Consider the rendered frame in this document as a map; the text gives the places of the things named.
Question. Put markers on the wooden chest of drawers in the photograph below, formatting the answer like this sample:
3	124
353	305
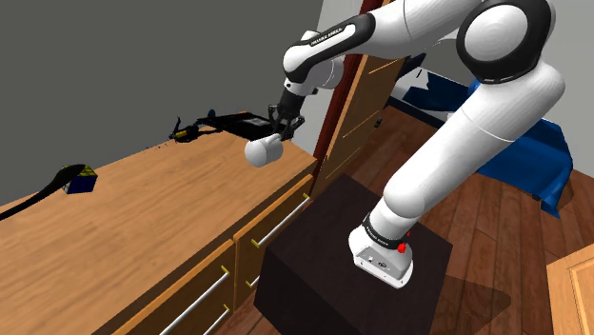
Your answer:
139	218

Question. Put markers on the colourful puzzle cube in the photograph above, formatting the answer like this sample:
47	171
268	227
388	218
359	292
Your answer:
83	182

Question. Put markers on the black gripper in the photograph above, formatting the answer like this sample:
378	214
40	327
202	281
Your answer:
289	104

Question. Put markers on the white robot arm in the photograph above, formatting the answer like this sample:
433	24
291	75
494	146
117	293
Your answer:
482	134

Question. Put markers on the white mug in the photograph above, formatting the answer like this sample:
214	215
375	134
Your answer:
262	151

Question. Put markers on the dark robot stand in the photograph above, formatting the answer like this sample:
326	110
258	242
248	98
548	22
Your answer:
325	260

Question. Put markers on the black and yellow tool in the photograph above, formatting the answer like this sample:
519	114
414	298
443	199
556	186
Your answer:
183	133

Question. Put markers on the wooden door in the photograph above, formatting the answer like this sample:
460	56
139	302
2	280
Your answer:
362	116

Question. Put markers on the bed with blue blanket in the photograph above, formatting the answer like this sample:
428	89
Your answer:
529	162

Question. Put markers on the light wooden cabinet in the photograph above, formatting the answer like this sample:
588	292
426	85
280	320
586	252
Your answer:
573	297

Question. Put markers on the black flat tray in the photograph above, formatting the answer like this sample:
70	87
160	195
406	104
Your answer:
232	124

